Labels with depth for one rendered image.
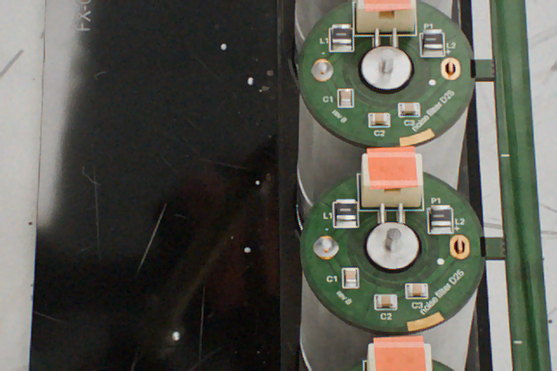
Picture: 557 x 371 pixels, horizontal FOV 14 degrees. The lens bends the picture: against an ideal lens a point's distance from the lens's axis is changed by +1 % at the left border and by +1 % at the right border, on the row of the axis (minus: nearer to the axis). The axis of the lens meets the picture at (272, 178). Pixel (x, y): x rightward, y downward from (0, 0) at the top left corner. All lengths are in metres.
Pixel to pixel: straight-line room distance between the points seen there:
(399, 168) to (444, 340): 0.02
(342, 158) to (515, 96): 0.03
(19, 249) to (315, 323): 0.08
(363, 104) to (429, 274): 0.03
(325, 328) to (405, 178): 0.02
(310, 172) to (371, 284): 0.03
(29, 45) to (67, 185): 0.04
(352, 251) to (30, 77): 0.10
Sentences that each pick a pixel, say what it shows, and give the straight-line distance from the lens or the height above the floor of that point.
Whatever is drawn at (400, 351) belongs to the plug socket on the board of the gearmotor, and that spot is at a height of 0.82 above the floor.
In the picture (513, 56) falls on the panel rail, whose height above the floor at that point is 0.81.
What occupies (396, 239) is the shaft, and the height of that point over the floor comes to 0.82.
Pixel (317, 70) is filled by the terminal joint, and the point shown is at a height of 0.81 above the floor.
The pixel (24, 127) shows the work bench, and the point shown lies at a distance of 0.40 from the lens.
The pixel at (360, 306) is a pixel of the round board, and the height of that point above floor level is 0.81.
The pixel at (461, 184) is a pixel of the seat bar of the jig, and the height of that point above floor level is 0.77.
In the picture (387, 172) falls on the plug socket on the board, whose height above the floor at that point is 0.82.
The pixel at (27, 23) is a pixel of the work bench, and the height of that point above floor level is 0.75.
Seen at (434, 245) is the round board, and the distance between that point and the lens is 0.31.
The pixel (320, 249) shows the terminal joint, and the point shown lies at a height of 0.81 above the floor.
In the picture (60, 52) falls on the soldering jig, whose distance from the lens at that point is 0.39.
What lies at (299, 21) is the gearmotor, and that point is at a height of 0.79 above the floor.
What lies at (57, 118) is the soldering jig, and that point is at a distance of 0.38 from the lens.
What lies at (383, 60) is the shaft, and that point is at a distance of 0.32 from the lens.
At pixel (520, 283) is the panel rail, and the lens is 0.31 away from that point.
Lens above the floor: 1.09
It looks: 62 degrees down
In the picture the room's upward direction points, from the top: straight up
